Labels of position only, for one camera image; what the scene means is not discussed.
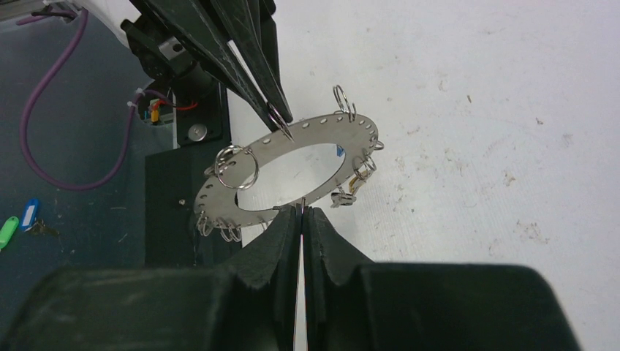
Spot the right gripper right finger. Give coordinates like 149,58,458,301
302,208,580,350

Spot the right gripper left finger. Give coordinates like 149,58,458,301
1,205,301,350

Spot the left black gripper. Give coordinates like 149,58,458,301
121,1,292,131

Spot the perforated metal keyring disc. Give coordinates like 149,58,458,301
194,85,385,242

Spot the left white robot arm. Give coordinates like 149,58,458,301
77,0,292,131

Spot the yellow key tag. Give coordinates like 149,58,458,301
349,176,366,196

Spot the spare blue key tag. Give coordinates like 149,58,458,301
19,198,39,231

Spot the green key tag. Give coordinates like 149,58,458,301
0,216,20,250

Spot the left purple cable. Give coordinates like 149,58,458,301
17,7,170,192

